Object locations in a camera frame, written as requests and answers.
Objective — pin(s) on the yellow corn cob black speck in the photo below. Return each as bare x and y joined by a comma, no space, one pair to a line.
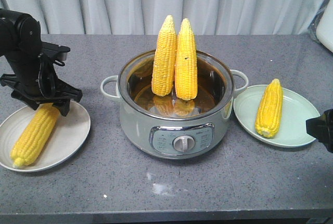
186,85

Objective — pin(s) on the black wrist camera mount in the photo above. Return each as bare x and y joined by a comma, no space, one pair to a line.
56,53

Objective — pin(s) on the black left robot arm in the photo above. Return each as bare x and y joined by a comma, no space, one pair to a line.
15,34

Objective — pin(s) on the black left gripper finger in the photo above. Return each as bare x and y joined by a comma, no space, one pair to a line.
28,98
64,93
321,129

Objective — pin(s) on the light green round plate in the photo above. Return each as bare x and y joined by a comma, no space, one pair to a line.
296,110

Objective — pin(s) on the white round plate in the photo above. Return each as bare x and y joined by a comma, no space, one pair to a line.
67,137

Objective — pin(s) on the white appliance at edge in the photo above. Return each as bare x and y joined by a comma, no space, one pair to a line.
324,31

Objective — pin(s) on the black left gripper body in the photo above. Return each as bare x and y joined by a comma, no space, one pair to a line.
34,78

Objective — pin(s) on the grey pleated curtain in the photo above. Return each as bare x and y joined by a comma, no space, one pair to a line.
207,17

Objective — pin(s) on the green electric cooking pot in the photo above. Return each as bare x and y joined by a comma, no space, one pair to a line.
169,127

